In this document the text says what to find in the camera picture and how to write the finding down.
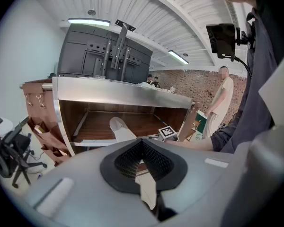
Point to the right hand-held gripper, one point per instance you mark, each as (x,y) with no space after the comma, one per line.
(167,132)

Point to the black chest-mounted screen device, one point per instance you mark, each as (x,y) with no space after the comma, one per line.
(222,40)

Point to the black monitor mount bracket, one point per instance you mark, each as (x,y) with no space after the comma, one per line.
(118,48)

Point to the person's right forearm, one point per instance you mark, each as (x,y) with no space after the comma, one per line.
(194,145)

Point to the green and white chair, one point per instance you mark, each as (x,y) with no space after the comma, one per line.
(201,123)

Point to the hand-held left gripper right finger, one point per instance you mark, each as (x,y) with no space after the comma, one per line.
(203,181)

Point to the black office chair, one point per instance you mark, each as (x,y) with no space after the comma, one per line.
(11,148)

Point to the wooden cabinet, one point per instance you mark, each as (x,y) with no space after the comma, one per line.
(123,94)

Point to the round ceiling fixture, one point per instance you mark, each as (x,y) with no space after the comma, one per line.
(91,12)

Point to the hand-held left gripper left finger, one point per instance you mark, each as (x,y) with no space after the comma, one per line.
(85,193)

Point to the long ceiling light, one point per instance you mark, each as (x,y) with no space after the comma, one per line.
(90,21)
(178,57)

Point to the large black monitor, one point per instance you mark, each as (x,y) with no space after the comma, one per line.
(85,55)

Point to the person's torso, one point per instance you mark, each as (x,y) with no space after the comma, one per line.
(258,91)

